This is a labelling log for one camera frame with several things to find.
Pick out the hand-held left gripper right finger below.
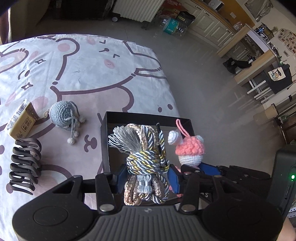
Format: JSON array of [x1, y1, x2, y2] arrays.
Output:
[[168, 163, 234, 213]]

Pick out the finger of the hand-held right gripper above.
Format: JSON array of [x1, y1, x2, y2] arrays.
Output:
[[180, 163, 232, 179]]

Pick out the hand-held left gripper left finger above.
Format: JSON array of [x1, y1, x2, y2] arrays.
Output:
[[53, 166, 127, 214]]

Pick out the braided tassel rope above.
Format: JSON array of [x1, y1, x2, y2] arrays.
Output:
[[107, 124, 171, 206]]

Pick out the pink crochet toy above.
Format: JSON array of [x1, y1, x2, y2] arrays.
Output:
[[168, 119, 206, 168]]

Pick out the black box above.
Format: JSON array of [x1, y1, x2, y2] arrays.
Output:
[[101, 111, 192, 205]]

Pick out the black hair claw clip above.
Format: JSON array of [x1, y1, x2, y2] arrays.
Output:
[[9, 138, 42, 193]]

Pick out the person's right forearm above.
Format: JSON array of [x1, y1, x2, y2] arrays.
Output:
[[276, 217, 296, 241]]

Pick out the brown cardboard box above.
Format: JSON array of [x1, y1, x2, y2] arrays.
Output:
[[253, 103, 278, 126]]

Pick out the blue-grey crochet toy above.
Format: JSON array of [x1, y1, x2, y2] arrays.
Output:
[[43, 101, 86, 145]]

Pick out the black printed t-shirt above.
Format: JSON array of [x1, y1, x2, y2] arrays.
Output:
[[264, 64, 295, 93]]

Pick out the black boots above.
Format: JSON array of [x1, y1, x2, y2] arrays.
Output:
[[223, 57, 253, 75]]

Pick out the wooden counter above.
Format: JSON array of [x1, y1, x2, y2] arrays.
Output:
[[216, 23, 281, 87]]

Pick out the printed cartoon blanket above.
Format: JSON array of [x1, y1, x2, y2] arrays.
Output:
[[0, 34, 183, 241]]

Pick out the small yellow carton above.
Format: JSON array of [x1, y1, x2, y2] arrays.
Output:
[[6, 99, 38, 139]]

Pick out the cream kitchen cabinets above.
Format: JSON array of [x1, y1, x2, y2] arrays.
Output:
[[183, 0, 236, 49]]

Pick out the pack of water bottles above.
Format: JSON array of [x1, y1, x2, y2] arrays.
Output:
[[159, 16, 188, 35]]

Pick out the red cardboard box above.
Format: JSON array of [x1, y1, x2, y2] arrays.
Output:
[[161, 0, 185, 16]]

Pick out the white radiator heater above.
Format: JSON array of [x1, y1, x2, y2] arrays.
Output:
[[112, 0, 162, 23]]

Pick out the beige curtain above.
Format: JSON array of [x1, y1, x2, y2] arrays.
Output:
[[0, 0, 55, 45]]

